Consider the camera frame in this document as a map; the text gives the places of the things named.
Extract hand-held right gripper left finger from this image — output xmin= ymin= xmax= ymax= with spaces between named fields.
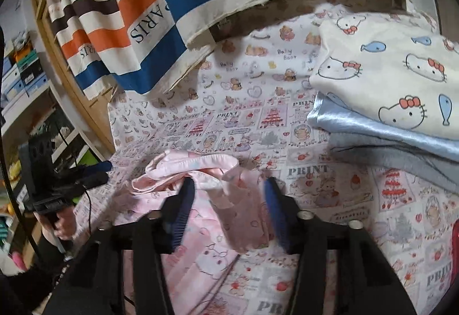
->
xmin=43 ymin=177 xmax=196 ymax=315

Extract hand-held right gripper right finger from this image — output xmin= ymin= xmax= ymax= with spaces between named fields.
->
xmin=263 ymin=177 xmax=418 ymax=315

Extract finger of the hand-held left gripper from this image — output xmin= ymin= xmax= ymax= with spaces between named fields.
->
xmin=72 ymin=172 xmax=110 ymax=192
xmin=76 ymin=161 xmax=113 ymax=176

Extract pink cartoon print pants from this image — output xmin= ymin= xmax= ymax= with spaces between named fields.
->
xmin=122 ymin=148 xmax=278 ymax=315

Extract person's left hand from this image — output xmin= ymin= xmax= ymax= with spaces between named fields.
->
xmin=39 ymin=208 xmax=78 ymax=241

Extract white shelf unit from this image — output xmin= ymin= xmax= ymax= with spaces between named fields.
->
xmin=0 ymin=32 xmax=85 ymax=265

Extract wooden door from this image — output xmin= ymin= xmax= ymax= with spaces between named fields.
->
xmin=30 ymin=0 xmax=117 ymax=158

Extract patchwork print bed sheet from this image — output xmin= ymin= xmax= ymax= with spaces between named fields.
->
xmin=73 ymin=100 xmax=459 ymax=315

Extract stack of storage boxes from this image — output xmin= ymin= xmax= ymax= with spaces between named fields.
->
xmin=0 ymin=46 xmax=49 ymax=109

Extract folded light blue garment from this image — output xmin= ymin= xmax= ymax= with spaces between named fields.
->
xmin=306 ymin=91 xmax=459 ymax=161

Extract folded grey garment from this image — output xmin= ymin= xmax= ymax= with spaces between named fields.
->
xmin=328 ymin=134 xmax=459 ymax=194

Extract folded white cat print garment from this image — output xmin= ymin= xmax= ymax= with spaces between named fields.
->
xmin=309 ymin=12 xmax=459 ymax=141

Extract black cable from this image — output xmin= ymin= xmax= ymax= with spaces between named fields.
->
xmin=83 ymin=189 xmax=94 ymax=234

